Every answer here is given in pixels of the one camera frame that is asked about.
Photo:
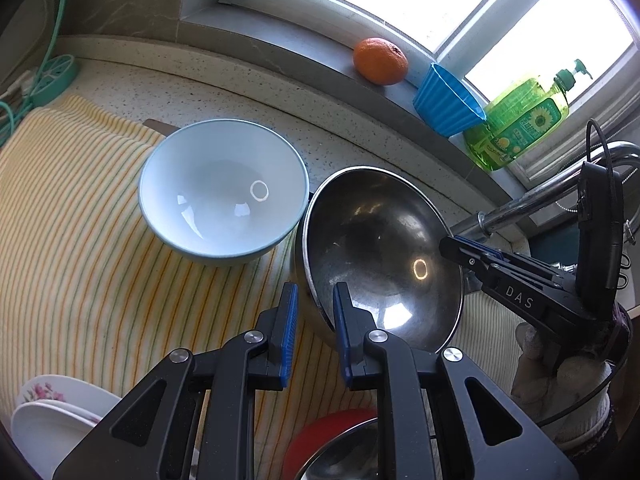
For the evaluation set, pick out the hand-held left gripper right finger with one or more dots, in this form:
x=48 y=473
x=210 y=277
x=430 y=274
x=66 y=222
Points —
x=342 y=340

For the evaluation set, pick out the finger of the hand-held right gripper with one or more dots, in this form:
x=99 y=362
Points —
x=462 y=255
x=525 y=264

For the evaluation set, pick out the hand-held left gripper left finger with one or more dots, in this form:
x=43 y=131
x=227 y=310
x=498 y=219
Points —
x=287 y=335

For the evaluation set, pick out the plain steel bowl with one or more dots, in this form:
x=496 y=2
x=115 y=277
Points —
x=375 y=240

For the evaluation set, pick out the red steel bowl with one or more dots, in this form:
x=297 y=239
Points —
x=320 y=430

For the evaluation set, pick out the light blue bowl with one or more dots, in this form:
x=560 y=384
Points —
x=220 y=185

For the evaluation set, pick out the small floral plate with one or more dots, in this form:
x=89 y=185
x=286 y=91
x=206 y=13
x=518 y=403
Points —
x=82 y=412

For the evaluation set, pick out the large floral plate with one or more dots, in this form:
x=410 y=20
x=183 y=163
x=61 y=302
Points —
x=42 y=391

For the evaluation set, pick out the white bowl with leaf print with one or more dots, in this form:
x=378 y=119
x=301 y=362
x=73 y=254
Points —
x=45 y=437

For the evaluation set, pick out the person's right hand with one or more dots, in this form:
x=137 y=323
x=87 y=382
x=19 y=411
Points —
x=550 y=390

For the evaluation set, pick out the chrome faucet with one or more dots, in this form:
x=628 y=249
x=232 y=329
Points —
x=525 y=200

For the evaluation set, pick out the green dish soap bottle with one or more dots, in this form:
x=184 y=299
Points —
x=520 y=125

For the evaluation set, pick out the blue ribbed cup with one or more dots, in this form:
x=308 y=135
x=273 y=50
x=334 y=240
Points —
x=440 y=100

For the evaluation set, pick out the orange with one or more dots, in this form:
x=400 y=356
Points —
x=380 y=60

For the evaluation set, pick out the striped cloth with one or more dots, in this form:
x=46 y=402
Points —
x=75 y=235

